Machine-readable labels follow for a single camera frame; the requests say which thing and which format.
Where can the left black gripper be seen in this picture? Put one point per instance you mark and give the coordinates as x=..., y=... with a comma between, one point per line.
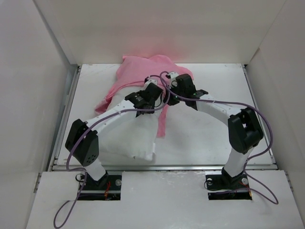
x=150, y=112

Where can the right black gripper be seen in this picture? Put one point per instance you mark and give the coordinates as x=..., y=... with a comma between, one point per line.
x=171, y=101

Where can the pink pillowcase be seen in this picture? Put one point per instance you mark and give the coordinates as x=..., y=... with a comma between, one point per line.
x=132, y=72

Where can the white pillow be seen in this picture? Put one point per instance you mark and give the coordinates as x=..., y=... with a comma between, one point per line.
x=133, y=140

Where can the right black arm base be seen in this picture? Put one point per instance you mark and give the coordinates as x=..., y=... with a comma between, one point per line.
x=215, y=182

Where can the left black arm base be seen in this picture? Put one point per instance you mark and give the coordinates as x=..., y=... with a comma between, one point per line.
x=114, y=182

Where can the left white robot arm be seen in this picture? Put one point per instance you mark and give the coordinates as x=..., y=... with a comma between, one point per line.
x=83, y=138

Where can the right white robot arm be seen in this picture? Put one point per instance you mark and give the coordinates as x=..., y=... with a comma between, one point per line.
x=244, y=129

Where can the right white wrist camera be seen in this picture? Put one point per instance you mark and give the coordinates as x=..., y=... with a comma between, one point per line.
x=172, y=79

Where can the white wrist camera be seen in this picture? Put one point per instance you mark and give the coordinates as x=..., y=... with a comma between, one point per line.
x=149, y=80
x=172, y=79

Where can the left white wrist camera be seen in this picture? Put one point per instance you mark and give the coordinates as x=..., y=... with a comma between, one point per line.
x=149, y=80

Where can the front aluminium rail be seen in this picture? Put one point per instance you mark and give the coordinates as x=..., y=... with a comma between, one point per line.
x=184, y=168

